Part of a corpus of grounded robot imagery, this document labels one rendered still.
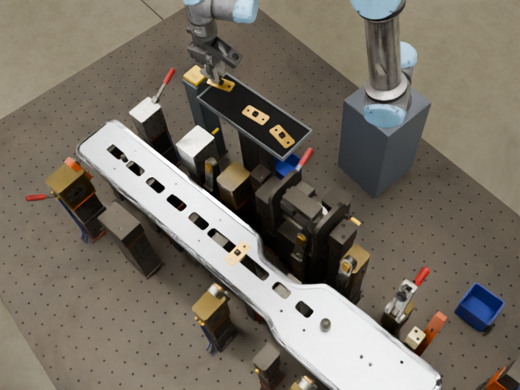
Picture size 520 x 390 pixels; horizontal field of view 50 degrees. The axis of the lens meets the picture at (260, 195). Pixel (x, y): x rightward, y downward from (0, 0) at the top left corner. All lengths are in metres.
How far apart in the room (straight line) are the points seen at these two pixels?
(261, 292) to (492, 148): 1.91
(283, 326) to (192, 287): 0.50
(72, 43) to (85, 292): 2.16
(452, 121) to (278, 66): 1.18
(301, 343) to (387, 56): 0.80
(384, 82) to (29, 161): 1.51
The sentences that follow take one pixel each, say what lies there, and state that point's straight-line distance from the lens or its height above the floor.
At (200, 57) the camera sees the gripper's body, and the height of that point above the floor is 1.34.
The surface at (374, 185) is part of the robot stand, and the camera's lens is 2.08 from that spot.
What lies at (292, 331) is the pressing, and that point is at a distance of 1.62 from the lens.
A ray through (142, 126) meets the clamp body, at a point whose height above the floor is 1.04.
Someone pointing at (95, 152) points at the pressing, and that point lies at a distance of 2.01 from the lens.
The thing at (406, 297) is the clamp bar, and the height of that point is 1.16.
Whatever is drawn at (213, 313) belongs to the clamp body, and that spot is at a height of 1.04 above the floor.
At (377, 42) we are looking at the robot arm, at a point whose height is 1.53.
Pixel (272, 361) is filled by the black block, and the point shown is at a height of 0.99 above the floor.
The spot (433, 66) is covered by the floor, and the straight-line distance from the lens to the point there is 3.54.
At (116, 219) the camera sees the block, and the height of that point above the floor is 1.03.
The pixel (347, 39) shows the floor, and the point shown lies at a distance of 3.63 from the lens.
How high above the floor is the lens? 2.56
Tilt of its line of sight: 60 degrees down
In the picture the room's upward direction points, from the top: 8 degrees counter-clockwise
